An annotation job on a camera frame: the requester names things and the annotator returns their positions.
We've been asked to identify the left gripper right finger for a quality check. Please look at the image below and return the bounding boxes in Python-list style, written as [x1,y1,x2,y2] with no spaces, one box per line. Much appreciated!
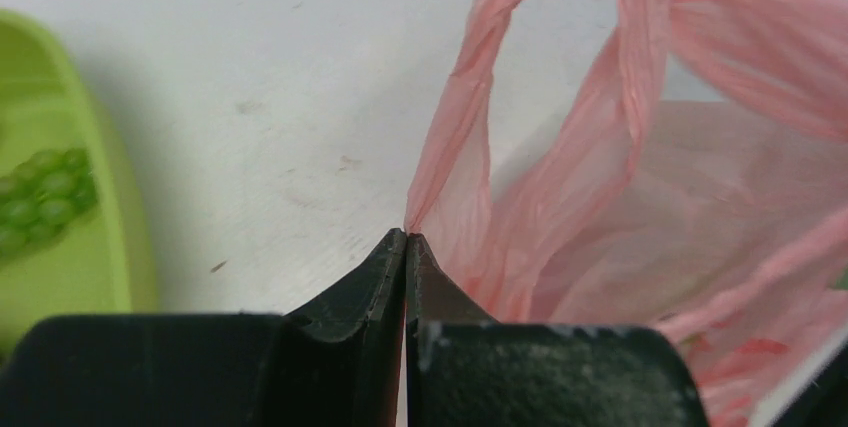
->
[406,234,708,427]

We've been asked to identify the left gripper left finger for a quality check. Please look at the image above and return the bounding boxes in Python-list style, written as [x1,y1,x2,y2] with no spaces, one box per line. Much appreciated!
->
[1,229,407,426]

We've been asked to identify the pink plastic bag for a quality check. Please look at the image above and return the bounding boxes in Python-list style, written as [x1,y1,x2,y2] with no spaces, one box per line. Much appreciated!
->
[404,0,847,426]

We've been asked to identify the green fake grapes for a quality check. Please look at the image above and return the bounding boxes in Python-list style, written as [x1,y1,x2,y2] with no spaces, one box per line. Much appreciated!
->
[1,147,98,261]

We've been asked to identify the green plastic tray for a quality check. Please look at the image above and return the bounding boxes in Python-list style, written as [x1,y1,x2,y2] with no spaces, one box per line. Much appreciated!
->
[1,10,158,358]

